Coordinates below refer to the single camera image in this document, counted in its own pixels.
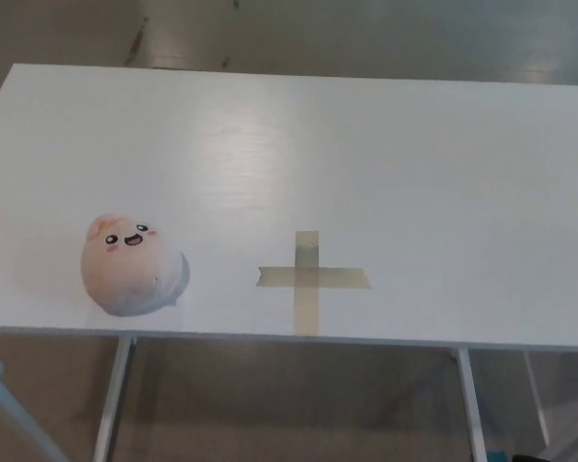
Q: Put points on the grey metal stand strut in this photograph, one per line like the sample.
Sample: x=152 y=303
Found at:
x=575 y=447

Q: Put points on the teal floor marker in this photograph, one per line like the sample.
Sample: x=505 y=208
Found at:
x=496 y=456

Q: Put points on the pink dumpling plush toy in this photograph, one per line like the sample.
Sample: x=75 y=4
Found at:
x=125 y=269

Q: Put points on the white table leg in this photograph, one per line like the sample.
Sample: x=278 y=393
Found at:
x=472 y=409
x=537 y=394
x=110 y=409

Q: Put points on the horizontal beige tape strip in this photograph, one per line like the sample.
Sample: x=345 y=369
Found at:
x=279 y=277

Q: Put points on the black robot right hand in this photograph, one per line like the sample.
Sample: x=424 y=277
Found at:
x=530 y=458

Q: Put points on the blue-grey metal stand strut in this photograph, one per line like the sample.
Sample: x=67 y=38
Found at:
x=5 y=409

